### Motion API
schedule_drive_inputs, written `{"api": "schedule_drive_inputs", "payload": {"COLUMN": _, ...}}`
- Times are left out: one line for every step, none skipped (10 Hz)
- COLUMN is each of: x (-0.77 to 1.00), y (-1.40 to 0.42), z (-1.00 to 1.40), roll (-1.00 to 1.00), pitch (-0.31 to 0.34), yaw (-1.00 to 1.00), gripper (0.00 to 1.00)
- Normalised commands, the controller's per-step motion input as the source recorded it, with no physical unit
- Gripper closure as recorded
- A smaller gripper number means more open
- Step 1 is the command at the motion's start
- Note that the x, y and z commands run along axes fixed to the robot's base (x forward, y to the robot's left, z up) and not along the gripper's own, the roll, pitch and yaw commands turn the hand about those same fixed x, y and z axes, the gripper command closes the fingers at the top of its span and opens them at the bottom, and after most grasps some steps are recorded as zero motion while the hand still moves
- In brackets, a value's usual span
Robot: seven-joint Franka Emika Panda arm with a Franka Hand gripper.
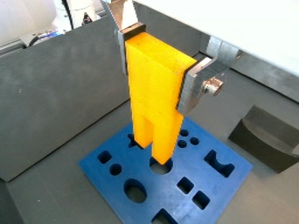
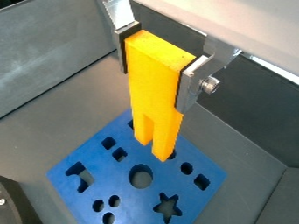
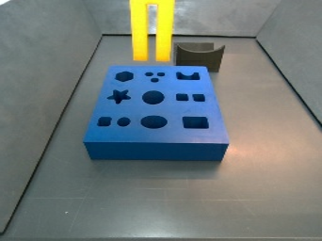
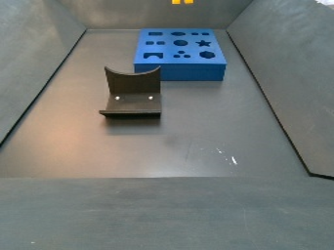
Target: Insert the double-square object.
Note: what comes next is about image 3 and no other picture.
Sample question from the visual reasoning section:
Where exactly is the yellow double-square peg object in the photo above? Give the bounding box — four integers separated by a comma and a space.
129, 0, 175, 61

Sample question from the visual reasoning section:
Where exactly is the blue shape-sorter block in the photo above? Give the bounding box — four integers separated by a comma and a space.
83, 66, 228, 161

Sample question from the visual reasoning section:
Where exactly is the dark grey curved block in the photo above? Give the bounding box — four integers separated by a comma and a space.
173, 42, 226, 72

